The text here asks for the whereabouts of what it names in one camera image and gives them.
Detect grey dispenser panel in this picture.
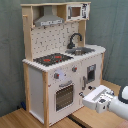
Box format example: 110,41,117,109
87,65,96,83

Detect red oven knob left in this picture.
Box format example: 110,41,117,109
54,73,60,79

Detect toy microwave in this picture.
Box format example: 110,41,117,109
67,3,90,21

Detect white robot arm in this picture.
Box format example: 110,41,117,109
82,85,128,120

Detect red oven knob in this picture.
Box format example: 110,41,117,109
54,73,60,79
71,66,78,73

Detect wooden toy kitchen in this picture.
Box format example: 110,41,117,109
22,2,105,128

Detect black toy faucet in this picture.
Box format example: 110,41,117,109
67,33,83,49

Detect toy oven door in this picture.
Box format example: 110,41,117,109
56,85,74,111

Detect grey range hood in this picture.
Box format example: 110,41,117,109
35,6,64,27

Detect red oven knob right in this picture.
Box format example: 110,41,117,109
71,66,78,73

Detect grey toy sink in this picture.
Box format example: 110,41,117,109
66,47,94,56

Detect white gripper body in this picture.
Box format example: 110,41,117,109
82,85,114,113

